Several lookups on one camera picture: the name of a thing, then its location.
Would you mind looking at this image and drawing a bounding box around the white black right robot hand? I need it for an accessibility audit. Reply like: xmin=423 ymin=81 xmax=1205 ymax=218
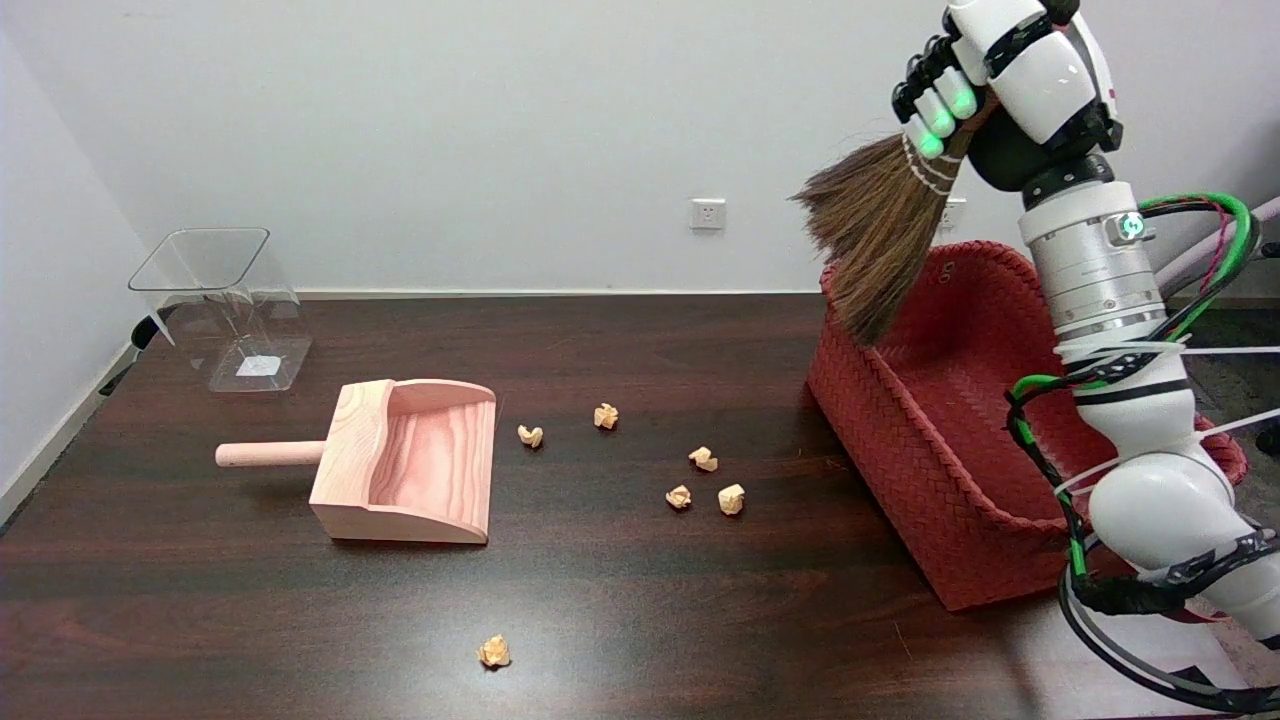
xmin=890 ymin=0 xmax=1124 ymax=193

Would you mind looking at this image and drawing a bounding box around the brown straw hand broom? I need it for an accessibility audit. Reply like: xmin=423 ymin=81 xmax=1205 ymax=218
xmin=790 ymin=95 xmax=1001 ymax=347

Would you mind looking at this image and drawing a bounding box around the red woven basket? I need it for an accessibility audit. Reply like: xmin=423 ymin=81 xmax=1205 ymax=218
xmin=806 ymin=240 xmax=1249 ymax=613

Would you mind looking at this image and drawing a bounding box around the wooden dustpan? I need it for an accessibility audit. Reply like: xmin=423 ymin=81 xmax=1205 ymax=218
xmin=215 ymin=378 xmax=498 ymax=546

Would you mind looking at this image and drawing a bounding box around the clear plastic container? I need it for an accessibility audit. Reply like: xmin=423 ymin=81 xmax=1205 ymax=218
xmin=128 ymin=227 xmax=312 ymax=394

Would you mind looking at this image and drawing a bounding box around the green black cable bundle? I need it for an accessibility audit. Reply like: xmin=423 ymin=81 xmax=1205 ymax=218
xmin=1005 ymin=192 xmax=1280 ymax=717

